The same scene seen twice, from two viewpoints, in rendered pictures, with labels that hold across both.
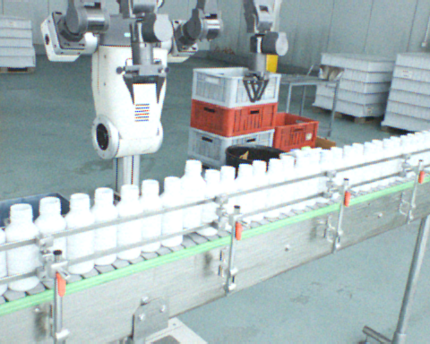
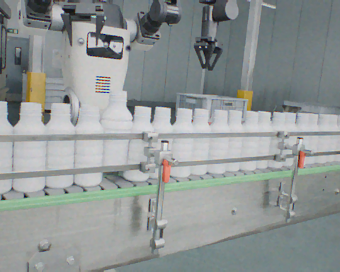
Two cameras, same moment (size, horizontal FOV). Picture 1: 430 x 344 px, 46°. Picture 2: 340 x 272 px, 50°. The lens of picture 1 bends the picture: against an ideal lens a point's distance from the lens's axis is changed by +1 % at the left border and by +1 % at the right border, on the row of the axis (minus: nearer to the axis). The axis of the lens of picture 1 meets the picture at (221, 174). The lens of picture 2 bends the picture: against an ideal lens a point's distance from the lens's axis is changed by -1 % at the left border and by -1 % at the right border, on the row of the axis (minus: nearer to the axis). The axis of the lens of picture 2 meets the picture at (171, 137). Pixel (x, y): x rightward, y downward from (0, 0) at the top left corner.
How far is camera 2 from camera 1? 54 cm
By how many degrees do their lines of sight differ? 11
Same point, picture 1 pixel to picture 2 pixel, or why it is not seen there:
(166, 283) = (74, 229)
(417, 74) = not seen: outside the picture
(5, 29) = (58, 84)
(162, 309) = (69, 261)
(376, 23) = (325, 84)
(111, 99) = (73, 69)
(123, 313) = (13, 259)
